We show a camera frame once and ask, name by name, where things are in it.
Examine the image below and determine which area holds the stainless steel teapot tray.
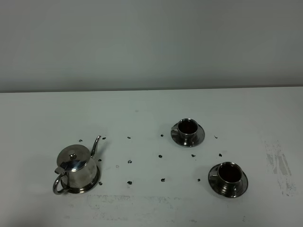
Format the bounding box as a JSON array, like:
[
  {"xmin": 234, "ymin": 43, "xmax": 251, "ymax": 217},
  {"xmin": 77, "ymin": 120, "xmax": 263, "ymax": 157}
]
[{"xmin": 61, "ymin": 166, "xmax": 100, "ymax": 194}]

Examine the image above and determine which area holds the stainless steel teacup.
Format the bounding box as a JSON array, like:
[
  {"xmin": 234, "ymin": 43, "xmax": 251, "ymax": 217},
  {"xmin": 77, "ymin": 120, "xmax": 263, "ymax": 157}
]
[
  {"xmin": 171, "ymin": 118, "xmax": 198, "ymax": 139},
  {"xmin": 209, "ymin": 162, "xmax": 243, "ymax": 185}
]

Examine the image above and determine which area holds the far stainless steel saucer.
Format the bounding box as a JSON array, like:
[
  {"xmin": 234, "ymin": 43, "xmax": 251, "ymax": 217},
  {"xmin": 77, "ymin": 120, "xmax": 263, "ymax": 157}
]
[{"xmin": 170, "ymin": 124, "xmax": 205, "ymax": 148}]

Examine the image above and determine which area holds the near stainless steel teacup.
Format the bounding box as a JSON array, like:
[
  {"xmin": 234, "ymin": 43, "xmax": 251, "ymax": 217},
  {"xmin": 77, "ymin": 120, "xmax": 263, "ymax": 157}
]
[{"xmin": 209, "ymin": 162, "xmax": 243, "ymax": 185}]

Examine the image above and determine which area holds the stainless steel saucer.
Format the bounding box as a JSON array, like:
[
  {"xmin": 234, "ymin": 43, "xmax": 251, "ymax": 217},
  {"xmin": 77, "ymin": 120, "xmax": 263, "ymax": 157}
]
[
  {"xmin": 170, "ymin": 124, "xmax": 205, "ymax": 148},
  {"xmin": 208, "ymin": 167, "xmax": 249, "ymax": 198}
]

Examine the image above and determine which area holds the near stainless steel saucer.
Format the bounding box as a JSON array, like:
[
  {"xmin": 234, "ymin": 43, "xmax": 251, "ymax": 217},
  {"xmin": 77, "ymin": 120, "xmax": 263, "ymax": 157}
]
[{"xmin": 208, "ymin": 167, "xmax": 249, "ymax": 198}]

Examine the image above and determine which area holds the far stainless steel teacup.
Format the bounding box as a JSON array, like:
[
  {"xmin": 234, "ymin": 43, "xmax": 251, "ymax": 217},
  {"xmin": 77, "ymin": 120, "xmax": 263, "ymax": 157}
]
[{"xmin": 171, "ymin": 118, "xmax": 198, "ymax": 139}]

